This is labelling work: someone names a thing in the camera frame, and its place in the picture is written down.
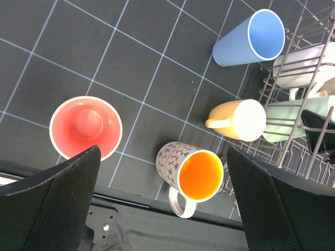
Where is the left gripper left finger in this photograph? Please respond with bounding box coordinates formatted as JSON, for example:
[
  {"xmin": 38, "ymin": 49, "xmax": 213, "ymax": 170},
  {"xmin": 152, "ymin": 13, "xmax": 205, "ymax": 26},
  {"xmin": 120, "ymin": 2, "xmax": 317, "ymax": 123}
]
[{"xmin": 1, "ymin": 145, "xmax": 101, "ymax": 250}]

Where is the black grid mat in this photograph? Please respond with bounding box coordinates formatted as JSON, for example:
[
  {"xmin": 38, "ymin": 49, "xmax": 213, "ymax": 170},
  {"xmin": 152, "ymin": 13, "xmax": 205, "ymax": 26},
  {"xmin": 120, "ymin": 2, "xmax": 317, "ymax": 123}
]
[{"xmin": 0, "ymin": 0, "xmax": 335, "ymax": 220}]

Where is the beige patterned ceramic mug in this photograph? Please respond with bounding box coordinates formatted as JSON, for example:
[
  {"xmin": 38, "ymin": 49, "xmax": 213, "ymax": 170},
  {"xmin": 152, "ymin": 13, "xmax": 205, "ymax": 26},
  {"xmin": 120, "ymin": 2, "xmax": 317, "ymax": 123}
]
[{"xmin": 317, "ymin": 78, "xmax": 335, "ymax": 97}]

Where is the white faceted mug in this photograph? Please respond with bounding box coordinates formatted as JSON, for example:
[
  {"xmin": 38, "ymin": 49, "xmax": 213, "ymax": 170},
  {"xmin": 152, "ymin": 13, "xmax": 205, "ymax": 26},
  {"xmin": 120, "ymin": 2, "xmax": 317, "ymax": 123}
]
[{"xmin": 272, "ymin": 42, "xmax": 334, "ymax": 100}]

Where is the pink plastic cup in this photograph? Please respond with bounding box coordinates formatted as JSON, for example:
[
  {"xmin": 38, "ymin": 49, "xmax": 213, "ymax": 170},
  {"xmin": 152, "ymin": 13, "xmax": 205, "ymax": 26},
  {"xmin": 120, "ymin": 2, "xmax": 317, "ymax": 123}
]
[{"xmin": 49, "ymin": 96, "xmax": 123, "ymax": 161}]

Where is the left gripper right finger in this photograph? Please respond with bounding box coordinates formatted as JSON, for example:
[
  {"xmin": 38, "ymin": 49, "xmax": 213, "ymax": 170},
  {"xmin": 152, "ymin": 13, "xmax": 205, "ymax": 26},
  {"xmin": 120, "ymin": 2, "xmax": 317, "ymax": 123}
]
[{"xmin": 227, "ymin": 146, "xmax": 334, "ymax": 250}]

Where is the orange inside white mug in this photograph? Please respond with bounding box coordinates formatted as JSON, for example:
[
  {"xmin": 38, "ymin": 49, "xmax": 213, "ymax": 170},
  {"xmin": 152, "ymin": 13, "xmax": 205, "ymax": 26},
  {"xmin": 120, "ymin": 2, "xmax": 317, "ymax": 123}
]
[{"xmin": 155, "ymin": 141, "xmax": 224, "ymax": 219}]

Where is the green plastic cup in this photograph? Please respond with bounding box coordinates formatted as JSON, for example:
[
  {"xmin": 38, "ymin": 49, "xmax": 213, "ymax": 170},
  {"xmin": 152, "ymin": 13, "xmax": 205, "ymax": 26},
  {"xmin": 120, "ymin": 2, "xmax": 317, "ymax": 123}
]
[{"xmin": 262, "ymin": 95, "xmax": 334, "ymax": 143}]

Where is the blue plastic cup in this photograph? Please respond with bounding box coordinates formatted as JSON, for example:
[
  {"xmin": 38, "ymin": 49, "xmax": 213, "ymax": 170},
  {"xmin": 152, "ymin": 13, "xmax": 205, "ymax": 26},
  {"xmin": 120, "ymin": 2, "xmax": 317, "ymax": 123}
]
[{"xmin": 213, "ymin": 9, "xmax": 285, "ymax": 67}]

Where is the grey wire dish rack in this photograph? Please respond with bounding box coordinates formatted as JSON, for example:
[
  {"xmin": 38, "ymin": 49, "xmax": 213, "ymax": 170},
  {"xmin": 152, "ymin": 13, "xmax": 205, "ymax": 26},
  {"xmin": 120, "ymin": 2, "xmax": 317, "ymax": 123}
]
[{"xmin": 240, "ymin": 6, "xmax": 334, "ymax": 186}]

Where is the yellow ceramic mug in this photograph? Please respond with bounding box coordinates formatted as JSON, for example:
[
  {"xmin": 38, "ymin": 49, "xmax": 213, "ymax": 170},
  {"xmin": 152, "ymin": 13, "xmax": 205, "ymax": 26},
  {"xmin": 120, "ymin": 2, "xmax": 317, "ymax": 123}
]
[{"xmin": 205, "ymin": 99, "xmax": 266, "ymax": 142}]

